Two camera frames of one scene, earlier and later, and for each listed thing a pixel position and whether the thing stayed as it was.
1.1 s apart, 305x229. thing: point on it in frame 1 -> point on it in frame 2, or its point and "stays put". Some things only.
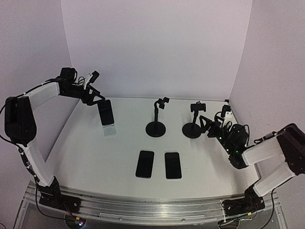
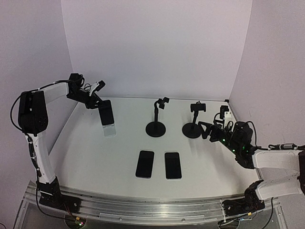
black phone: (145, 165) stays put
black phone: (173, 165) stays put
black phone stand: (156, 129) stays put
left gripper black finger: (95, 92) -> (96, 98)
